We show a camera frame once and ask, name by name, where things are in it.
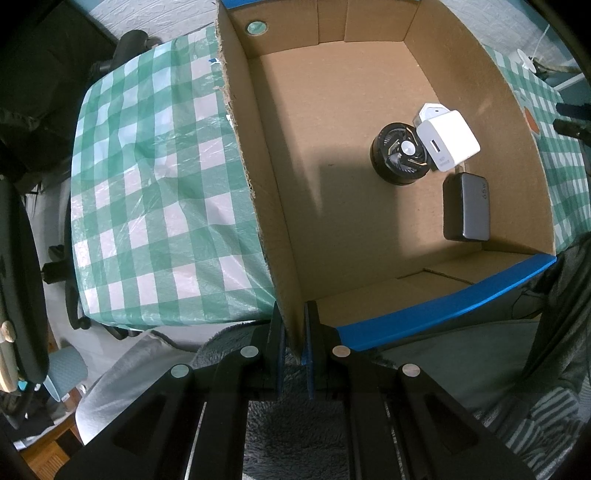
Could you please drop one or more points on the dark blue charger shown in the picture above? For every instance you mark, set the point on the dark blue charger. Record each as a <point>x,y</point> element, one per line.
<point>466,207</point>

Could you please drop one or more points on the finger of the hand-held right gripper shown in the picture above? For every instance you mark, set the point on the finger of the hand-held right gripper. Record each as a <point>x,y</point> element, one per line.
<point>575,110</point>
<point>572,129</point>

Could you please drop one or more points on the blue cardboard box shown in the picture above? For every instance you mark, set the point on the blue cardboard box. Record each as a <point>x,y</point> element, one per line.
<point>323,184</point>

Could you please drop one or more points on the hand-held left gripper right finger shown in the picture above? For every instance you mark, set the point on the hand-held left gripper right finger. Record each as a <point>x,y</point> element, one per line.
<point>310,355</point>

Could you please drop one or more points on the grey fuzzy blanket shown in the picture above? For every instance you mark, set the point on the grey fuzzy blanket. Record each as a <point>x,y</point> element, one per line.
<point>277,438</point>

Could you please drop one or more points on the black round case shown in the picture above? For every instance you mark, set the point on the black round case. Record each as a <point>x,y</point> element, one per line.
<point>392,157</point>

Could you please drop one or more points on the white card with orange piece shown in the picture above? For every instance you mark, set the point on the white card with orange piece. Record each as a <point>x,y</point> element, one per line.
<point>532,123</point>

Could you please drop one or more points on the teal seat cushion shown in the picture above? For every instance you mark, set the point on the teal seat cushion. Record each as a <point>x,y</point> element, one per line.
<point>64,369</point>

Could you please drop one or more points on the black office chair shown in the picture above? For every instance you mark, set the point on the black office chair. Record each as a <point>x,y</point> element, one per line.
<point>23,277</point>

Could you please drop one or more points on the dark grey garment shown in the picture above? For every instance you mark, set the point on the dark grey garment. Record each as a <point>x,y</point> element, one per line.
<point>563,300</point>

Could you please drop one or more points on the green checked tablecloth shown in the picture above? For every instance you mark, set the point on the green checked tablecloth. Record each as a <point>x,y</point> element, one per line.
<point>152,184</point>

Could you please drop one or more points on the white charger with prongs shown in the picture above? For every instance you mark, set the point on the white charger with prongs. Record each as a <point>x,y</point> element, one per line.
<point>455,136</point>

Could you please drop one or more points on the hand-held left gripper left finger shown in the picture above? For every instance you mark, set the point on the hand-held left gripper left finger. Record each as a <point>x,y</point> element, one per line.
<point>279,344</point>

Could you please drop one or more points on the striped green cloth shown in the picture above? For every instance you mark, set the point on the striped green cloth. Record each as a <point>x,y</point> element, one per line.
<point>545,424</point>

